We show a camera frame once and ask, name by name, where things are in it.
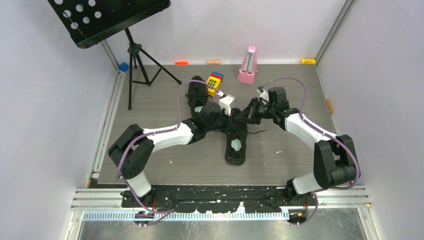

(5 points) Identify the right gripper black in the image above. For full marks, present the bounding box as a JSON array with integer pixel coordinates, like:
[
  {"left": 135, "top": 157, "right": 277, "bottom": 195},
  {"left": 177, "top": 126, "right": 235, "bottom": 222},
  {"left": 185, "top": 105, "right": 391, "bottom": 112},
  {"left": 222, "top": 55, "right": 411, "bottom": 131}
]
[{"left": 234, "top": 97, "right": 276, "bottom": 126}]

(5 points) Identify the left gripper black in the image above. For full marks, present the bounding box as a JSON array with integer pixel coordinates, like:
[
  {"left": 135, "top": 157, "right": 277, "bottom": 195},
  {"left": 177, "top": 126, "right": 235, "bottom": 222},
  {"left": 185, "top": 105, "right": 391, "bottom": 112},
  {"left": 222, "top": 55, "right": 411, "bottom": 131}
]
[{"left": 205, "top": 106, "right": 238, "bottom": 134}]

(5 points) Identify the black shoelace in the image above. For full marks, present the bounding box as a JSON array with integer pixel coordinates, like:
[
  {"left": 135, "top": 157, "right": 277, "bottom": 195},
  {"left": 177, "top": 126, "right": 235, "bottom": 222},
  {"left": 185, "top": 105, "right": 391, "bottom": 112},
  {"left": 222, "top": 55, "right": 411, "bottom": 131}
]
[{"left": 247, "top": 130, "right": 267, "bottom": 135}]

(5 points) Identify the black shoe with laces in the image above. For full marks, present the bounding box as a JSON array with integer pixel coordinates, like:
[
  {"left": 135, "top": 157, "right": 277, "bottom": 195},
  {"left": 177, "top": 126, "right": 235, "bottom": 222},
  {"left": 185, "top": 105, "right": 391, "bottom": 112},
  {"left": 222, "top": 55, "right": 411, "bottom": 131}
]
[{"left": 224, "top": 108, "right": 248, "bottom": 166}]

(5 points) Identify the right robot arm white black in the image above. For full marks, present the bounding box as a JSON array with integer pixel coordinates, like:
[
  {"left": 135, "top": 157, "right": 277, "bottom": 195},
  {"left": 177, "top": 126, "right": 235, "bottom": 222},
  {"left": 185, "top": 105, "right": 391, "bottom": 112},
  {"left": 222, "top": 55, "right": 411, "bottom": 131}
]
[{"left": 235, "top": 87, "right": 361, "bottom": 205}]

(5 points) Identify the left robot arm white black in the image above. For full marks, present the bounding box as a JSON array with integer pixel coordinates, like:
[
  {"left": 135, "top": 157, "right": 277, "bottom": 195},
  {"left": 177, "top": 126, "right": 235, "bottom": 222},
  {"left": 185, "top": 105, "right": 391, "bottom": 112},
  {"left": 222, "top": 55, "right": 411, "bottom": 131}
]
[{"left": 107, "top": 102, "right": 231, "bottom": 207}]

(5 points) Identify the black shoe tied left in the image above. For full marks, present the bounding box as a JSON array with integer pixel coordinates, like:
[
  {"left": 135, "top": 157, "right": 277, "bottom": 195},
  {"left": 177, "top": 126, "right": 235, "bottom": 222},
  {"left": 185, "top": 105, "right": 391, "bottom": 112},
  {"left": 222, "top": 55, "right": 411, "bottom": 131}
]
[{"left": 185, "top": 82, "right": 209, "bottom": 117}]

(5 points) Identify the pink metronome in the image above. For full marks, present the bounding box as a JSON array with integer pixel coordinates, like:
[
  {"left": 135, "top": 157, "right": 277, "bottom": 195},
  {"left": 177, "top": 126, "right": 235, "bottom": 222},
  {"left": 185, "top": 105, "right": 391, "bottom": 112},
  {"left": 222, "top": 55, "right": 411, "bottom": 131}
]
[{"left": 237, "top": 46, "right": 257, "bottom": 85}]

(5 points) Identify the yellow toy block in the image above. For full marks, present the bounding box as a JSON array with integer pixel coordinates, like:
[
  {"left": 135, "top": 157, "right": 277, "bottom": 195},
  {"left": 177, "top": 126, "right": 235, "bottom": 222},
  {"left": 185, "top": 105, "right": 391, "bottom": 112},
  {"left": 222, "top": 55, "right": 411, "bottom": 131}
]
[{"left": 206, "top": 74, "right": 222, "bottom": 97}]

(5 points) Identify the tan wooden block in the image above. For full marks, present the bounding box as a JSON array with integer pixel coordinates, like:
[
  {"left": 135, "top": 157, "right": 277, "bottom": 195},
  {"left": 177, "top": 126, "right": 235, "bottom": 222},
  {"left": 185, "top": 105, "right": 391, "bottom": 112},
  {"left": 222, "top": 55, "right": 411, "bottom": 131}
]
[{"left": 207, "top": 59, "right": 221, "bottom": 65}]

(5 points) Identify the yellow block in corner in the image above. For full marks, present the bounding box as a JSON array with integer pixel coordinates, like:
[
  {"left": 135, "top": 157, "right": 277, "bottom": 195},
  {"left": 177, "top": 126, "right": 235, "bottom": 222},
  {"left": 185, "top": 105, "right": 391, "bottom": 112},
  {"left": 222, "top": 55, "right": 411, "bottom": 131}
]
[{"left": 300, "top": 58, "right": 316, "bottom": 65}]

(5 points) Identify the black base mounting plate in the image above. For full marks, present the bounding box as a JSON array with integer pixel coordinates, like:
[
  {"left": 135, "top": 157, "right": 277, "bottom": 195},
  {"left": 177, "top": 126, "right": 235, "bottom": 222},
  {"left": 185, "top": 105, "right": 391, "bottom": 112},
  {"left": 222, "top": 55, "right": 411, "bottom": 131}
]
[{"left": 120, "top": 185, "right": 317, "bottom": 214}]

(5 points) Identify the brown block right edge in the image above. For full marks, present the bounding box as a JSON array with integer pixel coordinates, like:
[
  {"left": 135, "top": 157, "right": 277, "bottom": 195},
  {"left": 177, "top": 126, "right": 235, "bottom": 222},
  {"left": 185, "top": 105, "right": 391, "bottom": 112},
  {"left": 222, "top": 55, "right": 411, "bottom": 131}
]
[{"left": 325, "top": 99, "right": 334, "bottom": 115}]

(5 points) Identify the blue block in corner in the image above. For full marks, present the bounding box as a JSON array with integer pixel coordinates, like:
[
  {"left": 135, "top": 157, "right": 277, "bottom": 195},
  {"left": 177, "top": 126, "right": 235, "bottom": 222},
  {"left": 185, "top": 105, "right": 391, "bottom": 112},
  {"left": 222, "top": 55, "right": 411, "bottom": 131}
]
[{"left": 119, "top": 62, "right": 129, "bottom": 73}]

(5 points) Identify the black music stand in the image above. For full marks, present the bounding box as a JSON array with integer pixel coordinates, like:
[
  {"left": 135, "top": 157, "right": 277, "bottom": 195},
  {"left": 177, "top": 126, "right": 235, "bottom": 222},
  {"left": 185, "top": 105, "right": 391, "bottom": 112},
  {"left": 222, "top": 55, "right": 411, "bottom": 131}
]
[{"left": 47, "top": 0, "right": 183, "bottom": 111}]

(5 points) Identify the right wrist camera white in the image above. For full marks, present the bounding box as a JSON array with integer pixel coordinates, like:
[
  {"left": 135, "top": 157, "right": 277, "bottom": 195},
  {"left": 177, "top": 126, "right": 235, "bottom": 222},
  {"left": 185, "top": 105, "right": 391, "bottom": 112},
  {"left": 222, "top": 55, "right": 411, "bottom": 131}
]
[{"left": 256, "top": 85, "right": 269, "bottom": 104}]

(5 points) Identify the orange block at wall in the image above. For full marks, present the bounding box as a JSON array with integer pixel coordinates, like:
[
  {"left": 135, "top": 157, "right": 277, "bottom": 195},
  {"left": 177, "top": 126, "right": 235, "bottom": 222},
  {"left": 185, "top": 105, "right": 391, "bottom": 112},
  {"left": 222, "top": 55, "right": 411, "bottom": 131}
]
[{"left": 174, "top": 61, "right": 189, "bottom": 66}]

